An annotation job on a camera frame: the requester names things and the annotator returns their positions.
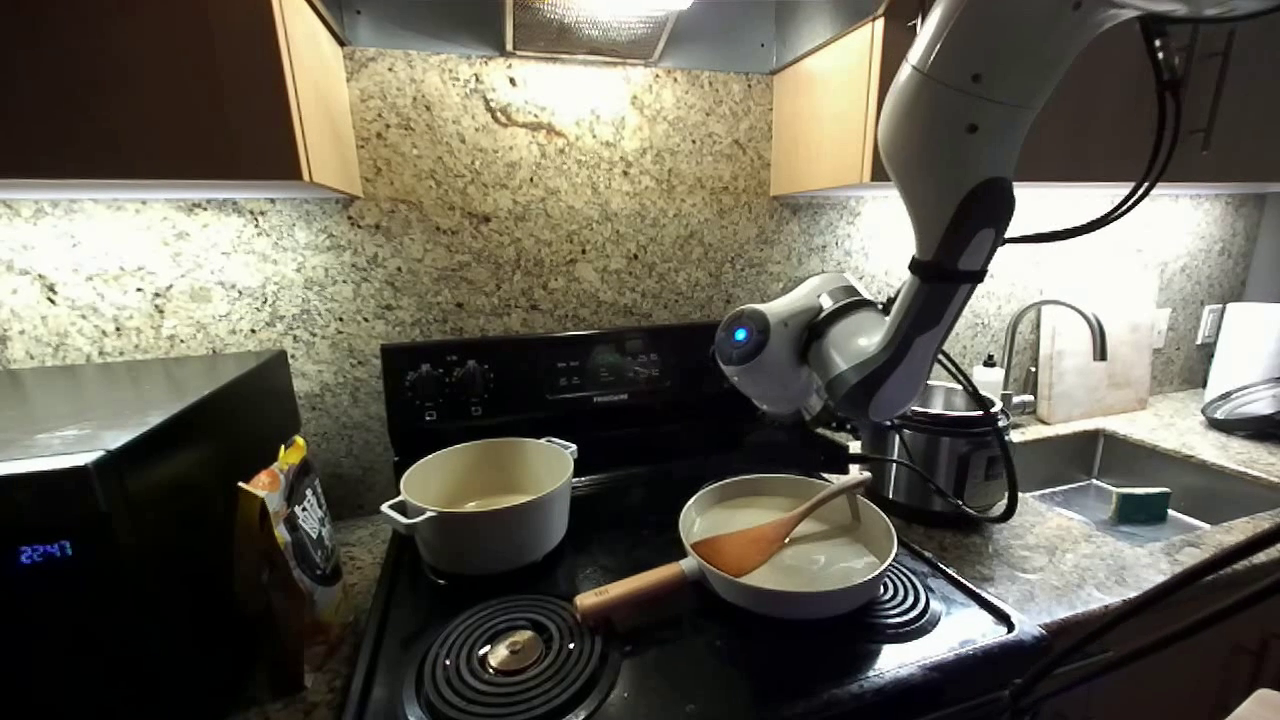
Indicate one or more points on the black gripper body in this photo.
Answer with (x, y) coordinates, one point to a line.
(844, 439)

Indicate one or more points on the wooden spatula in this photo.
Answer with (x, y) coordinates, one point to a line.
(744, 547)

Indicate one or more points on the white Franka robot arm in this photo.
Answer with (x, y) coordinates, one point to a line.
(962, 144)

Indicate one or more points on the stainless steel pressure cooker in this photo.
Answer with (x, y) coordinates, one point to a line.
(940, 461)

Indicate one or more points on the white soap bottle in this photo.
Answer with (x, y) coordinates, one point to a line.
(989, 376)

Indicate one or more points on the chrome kitchen faucet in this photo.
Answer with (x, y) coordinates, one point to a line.
(1063, 309)

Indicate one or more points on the black electric stove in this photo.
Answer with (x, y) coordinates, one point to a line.
(587, 385)

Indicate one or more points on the green yellow sponge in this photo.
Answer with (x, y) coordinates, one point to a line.
(1142, 507)

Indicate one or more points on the kitchen sink basin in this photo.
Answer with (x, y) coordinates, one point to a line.
(1201, 484)

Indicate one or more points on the dark base cabinet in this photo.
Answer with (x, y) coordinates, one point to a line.
(1175, 654)

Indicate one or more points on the black flat object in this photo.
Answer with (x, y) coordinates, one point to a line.
(1244, 404)

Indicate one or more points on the metal range hood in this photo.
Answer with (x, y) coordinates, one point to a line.
(602, 24)

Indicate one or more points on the yellow black snack bag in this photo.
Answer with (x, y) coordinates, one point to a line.
(306, 515)

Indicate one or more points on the black microwave oven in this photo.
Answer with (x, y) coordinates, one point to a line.
(122, 534)

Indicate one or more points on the white wall outlet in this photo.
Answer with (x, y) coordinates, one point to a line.
(1208, 325)

